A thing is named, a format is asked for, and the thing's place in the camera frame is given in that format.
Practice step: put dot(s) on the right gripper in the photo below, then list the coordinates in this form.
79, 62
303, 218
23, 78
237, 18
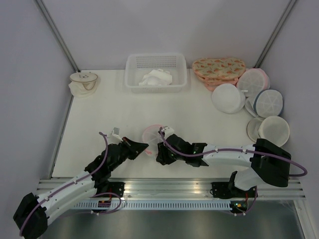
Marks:
162, 157

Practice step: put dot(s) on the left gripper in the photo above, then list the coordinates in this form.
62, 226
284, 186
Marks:
135, 148

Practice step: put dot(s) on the pink trimmed mesh laundry bag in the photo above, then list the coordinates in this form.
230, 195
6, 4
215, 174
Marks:
152, 137

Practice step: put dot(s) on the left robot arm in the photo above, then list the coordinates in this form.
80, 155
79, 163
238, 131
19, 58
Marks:
36, 212

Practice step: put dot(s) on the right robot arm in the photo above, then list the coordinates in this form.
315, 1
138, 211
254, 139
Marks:
264, 163

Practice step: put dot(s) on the white bra in basket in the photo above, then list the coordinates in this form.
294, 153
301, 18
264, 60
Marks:
157, 77

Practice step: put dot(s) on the beige collapsed laundry bag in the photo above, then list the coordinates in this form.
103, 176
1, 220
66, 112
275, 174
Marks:
83, 84

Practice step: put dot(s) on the white round laundry bag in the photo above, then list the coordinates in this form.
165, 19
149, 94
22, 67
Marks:
228, 99

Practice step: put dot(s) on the carrot print bra case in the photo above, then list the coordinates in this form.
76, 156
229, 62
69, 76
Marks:
215, 72

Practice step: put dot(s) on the cream round laundry bag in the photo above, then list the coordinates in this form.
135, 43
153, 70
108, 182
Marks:
274, 129

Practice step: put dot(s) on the pink rimmed round laundry bag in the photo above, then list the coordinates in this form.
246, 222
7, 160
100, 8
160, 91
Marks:
253, 81

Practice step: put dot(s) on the blue rimmed round laundry bag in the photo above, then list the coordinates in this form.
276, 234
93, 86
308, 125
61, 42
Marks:
265, 104

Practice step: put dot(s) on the white plastic basket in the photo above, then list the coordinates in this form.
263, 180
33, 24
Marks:
138, 65

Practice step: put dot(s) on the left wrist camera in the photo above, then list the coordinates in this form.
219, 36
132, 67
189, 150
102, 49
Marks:
115, 135

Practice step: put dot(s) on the aluminium rail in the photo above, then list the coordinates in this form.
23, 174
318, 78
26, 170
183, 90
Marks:
198, 189

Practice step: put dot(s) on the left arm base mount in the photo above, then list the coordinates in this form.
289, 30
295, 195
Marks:
112, 190

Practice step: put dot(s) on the white slotted cable duct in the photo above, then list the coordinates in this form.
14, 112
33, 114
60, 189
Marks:
155, 205

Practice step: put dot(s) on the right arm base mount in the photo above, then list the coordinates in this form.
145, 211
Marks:
222, 190

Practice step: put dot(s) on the right corner frame post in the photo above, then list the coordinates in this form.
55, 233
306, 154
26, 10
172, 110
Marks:
276, 31

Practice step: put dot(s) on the corner frame post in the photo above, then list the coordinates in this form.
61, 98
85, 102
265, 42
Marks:
56, 33
276, 31

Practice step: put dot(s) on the left corner frame post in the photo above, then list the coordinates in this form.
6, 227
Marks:
56, 33

